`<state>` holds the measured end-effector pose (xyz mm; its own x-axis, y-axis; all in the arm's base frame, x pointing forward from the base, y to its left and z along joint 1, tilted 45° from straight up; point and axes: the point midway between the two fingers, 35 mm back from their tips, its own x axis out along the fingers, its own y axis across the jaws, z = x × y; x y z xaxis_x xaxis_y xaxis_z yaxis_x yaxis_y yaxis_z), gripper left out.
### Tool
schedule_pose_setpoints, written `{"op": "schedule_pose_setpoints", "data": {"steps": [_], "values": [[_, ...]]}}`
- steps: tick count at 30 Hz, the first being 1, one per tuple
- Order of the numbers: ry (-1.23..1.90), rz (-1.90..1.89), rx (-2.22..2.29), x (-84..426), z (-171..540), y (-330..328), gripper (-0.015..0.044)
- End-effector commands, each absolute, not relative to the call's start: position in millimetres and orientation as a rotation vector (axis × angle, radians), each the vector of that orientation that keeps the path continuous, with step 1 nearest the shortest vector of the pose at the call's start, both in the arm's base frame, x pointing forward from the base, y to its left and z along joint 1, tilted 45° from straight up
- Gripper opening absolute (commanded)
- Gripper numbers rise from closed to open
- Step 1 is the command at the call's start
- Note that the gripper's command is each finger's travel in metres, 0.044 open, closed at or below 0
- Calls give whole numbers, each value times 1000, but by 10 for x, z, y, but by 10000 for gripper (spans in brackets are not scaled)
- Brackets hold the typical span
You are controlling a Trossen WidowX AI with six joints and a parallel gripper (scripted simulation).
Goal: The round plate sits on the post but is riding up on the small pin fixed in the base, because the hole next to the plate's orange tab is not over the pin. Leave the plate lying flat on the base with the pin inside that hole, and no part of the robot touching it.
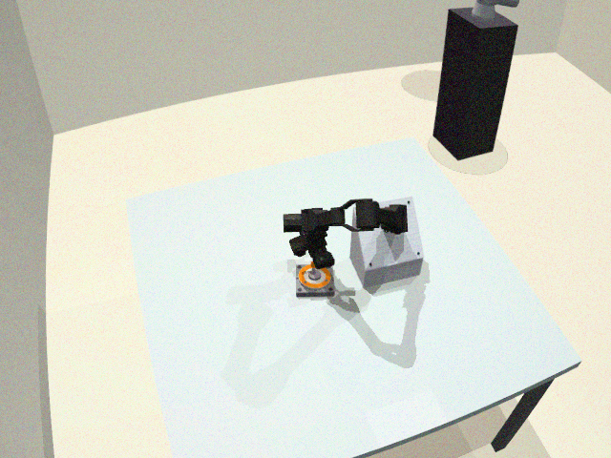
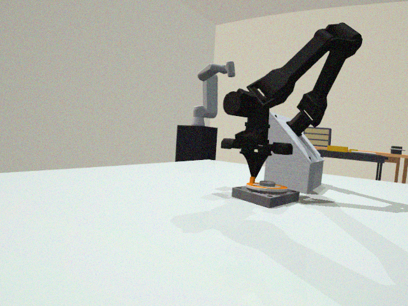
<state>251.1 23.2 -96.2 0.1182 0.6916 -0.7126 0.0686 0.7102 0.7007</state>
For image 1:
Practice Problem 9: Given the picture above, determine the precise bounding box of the orange round plate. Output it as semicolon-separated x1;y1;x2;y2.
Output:
299;261;331;290

